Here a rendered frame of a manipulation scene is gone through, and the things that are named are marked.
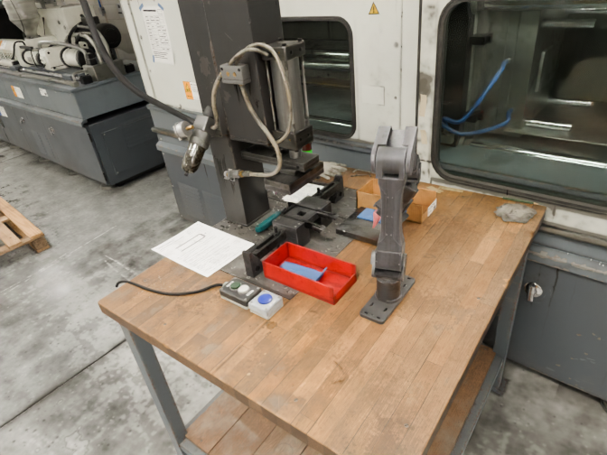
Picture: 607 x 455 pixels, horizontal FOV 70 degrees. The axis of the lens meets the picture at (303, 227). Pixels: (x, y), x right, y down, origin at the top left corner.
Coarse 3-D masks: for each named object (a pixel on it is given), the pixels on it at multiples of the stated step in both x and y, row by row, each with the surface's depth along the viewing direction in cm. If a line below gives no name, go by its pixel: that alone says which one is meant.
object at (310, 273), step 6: (282, 264) 134; (288, 264) 134; (288, 270) 131; (300, 270) 131; (306, 270) 130; (312, 270) 130; (324, 270) 125; (306, 276) 128; (312, 276) 128; (318, 276) 123
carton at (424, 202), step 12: (372, 180) 164; (360, 192) 156; (372, 192) 167; (420, 192) 155; (432, 192) 152; (360, 204) 159; (372, 204) 155; (420, 204) 157; (432, 204) 151; (420, 216) 146
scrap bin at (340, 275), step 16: (272, 256) 131; (288, 256) 138; (304, 256) 133; (320, 256) 129; (272, 272) 127; (288, 272) 122; (336, 272) 128; (352, 272) 124; (304, 288) 121; (320, 288) 117; (336, 288) 123
